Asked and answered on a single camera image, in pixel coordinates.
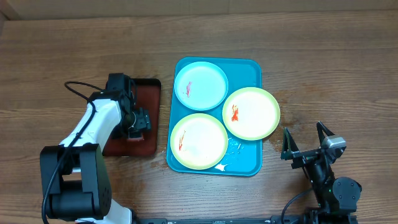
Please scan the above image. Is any green plate with ketchup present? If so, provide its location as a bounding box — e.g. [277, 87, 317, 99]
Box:
[222, 87, 280, 141]

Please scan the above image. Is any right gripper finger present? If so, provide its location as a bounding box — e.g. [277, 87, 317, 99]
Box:
[280, 128, 299, 161]
[316, 121, 335, 145]

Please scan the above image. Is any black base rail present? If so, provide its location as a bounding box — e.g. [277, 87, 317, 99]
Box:
[134, 215, 358, 224]

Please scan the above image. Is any teal plastic serving tray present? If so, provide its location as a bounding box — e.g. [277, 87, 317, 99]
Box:
[166, 57, 262, 177]

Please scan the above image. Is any dark green scrub sponge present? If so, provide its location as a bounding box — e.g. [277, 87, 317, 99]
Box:
[126, 136, 144, 142]

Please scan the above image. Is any black tray with red water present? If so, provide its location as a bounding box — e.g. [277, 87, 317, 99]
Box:
[103, 78, 161, 157]

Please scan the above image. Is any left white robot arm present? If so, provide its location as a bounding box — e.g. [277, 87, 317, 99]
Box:
[40, 73, 151, 223]

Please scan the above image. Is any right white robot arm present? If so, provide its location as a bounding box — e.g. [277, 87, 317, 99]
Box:
[277, 121, 362, 223]

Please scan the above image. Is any light blue plate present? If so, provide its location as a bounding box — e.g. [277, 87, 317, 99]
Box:
[174, 62, 228, 111]

